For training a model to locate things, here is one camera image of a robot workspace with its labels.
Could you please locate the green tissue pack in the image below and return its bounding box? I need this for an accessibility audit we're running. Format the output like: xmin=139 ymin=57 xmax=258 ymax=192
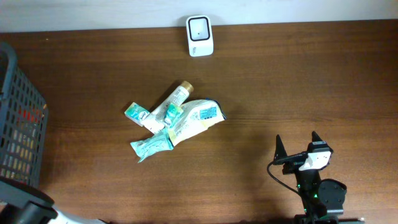
xmin=163 ymin=103 xmax=183 ymax=128
xmin=124 ymin=102 xmax=150 ymax=126

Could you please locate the mint green wipes pack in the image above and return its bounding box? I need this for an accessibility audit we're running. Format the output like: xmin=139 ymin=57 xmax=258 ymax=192
xmin=130 ymin=130 xmax=174 ymax=163

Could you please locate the white tube with gold cap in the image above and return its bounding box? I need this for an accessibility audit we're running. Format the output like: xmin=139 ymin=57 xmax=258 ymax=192
xmin=141 ymin=80 xmax=195 ymax=135

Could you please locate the orange red snack bag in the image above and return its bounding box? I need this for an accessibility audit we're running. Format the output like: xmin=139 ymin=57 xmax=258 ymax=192
xmin=1 ymin=108 xmax=46 ymax=185

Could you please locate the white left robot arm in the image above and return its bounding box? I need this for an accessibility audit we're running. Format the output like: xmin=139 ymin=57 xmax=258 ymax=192
xmin=1 ymin=177 xmax=106 ymax=224

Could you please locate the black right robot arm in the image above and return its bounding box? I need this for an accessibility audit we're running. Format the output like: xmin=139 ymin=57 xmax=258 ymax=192
xmin=269 ymin=131 xmax=347 ymax=223

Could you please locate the white barcode scanner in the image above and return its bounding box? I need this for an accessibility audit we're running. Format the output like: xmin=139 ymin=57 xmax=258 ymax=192
xmin=186 ymin=15 xmax=214 ymax=57

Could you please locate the cream snack bag blue label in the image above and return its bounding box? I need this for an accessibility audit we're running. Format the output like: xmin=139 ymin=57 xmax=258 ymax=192
xmin=169 ymin=99 xmax=226 ymax=146

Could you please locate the dark grey plastic basket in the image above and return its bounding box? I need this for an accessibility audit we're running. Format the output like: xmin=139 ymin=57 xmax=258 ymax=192
xmin=1 ymin=42 xmax=49 ymax=188

